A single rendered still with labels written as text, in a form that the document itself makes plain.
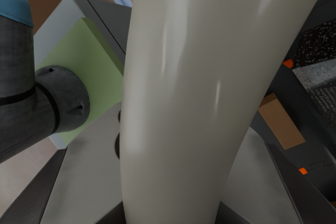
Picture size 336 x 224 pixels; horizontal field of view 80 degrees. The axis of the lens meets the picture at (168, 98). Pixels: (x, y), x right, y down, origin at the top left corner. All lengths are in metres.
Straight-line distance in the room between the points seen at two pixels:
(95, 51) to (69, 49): 0.08
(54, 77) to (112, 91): 0.14
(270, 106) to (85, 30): 1.02
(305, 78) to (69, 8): 0.70
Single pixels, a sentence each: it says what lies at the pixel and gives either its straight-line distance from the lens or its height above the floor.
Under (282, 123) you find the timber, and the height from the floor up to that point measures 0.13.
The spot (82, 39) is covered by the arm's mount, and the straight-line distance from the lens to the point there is 0.56.
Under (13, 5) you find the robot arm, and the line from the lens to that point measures 0.42.
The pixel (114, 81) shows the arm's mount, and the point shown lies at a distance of 0.52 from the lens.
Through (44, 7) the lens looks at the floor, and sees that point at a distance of 1.93.
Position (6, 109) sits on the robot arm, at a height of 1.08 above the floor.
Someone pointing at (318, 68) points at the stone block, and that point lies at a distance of 0.72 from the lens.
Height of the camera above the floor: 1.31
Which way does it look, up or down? 65 degrees down
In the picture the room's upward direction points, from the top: 134 degrees counter-clockwise
